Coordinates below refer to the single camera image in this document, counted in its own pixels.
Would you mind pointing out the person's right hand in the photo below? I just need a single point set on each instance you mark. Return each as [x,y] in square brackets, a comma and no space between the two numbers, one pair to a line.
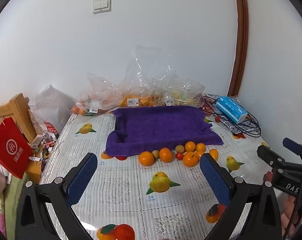
[290,207]

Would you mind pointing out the large orange mandarin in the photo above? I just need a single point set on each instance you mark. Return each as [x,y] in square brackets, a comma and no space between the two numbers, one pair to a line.
[165,155]
[146,158]
[190,159]

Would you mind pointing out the heap of bagged mandarins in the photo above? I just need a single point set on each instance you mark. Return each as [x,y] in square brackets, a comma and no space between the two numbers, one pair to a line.
[77,110]

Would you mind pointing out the brown wooden door frame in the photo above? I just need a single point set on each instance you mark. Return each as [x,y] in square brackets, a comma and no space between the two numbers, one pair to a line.
[241,42]

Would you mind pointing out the heap of bagged small oranges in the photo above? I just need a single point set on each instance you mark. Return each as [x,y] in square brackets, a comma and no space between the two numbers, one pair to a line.
[143,101]

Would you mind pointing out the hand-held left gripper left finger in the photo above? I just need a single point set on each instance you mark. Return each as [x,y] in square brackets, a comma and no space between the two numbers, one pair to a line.
[82,177]

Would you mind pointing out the purple towel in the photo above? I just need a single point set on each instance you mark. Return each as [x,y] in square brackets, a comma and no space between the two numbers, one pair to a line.
[161,125]

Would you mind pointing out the white plastic bag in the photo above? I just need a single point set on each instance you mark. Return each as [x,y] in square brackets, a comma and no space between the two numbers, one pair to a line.
[50,102]

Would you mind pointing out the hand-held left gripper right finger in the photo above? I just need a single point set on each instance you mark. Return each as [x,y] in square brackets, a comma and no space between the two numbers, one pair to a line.
[214,180]

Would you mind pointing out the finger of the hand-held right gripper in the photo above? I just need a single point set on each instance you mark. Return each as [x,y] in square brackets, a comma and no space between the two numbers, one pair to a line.
[270,155]
[292,143]

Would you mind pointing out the red paper bag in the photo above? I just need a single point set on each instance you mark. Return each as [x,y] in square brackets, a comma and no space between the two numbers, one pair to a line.
[10,150]

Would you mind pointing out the clear plastic bag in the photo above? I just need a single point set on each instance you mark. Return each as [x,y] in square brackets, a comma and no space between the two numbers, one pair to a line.
[181,87]
[101,90]
[141,75]

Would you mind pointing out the pile of small clutter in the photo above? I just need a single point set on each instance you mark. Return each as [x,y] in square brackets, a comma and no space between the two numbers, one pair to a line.
[47,142]

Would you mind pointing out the wooden furniture frame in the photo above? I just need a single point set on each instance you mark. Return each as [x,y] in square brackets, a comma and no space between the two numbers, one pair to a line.
[18,105]

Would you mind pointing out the grey patterned cloth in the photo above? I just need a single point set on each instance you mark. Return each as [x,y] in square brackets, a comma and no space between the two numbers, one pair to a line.
[237,128]

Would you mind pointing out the pile of red cherry tomatoes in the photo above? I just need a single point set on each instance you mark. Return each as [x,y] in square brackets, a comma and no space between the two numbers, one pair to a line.
[208,110]

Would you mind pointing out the green printed blanket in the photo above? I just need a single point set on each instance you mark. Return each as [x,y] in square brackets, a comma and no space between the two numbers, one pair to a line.
[12,200]

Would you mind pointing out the white light switch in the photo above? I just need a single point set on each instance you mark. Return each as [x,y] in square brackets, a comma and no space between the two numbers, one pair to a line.
[101,5]

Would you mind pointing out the red cherry tomato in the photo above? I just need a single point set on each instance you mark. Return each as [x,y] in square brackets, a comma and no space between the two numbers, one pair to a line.
[217,119]
[179,156]

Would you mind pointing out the yellow-green plum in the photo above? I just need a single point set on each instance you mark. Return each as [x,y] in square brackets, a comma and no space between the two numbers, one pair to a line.
[155,153]
[179,148]

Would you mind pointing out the blue tissue pack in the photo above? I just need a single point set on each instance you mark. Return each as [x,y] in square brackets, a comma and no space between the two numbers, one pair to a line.
[231,108]

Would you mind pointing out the small orange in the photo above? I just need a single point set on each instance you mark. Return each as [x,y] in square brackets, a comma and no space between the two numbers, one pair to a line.
[214,153]
[200,147]
[190,146]

